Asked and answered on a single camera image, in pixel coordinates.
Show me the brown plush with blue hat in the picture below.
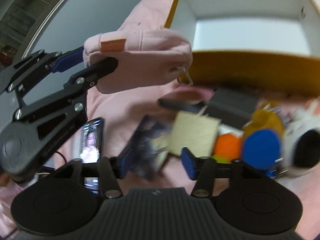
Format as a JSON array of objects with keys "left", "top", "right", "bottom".
[{"left": 241, "top": 101, "right": 285, "bottom": 178}]

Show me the dark grey box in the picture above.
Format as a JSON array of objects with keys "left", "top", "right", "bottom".
[{"left": 205, "top": 87, "right": 259, "bottom": 130}]

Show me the gold square box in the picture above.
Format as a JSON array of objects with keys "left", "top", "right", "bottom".
[{"left": 168, "top": 111, "right": 221, "bottom": 157}]

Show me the pink fabric pouch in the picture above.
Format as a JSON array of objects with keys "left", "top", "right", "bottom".
[{"left": 83, "top": 28, "right": 193, "bottom": 94}]

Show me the pink bed duvet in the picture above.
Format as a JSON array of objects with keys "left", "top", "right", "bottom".
[{"left": 0, "top": 0, "right": 320, "bottom": 240}]

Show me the orange cardboard storage box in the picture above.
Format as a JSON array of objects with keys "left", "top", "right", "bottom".
[{"left": 165, "top": 0, "right": 319, "bottom": 96}]

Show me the dark photo card box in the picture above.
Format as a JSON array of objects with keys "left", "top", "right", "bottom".
[{"left": 126, "top": 115, "right": 171, "bottom": 180}]

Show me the orange crochet ball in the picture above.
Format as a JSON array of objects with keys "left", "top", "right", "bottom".
[{"left": 212, "top": 133, "right": 242, "bottom": 164}]

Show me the white plush with black ear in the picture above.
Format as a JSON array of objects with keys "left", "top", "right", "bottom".
[{"left": 281, "top": 99, "right": 319, "bottom": 177}]

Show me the black smartphone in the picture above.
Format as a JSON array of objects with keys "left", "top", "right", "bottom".
[{"left": 79, "top": 117, "right": 104, "bottom": 194}]

